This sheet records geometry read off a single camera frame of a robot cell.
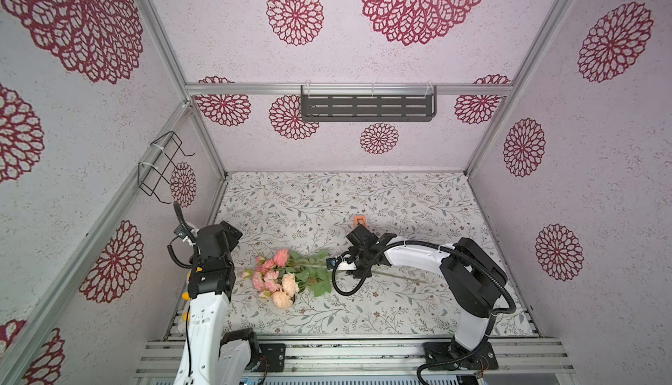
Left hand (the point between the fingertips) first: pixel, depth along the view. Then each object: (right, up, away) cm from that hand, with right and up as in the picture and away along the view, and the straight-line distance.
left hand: (221, 236), depth 79 cm
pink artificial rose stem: (+25, -12, +7) cm, 29 cm away
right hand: (+39, -11, +12) cm, 42 cm away
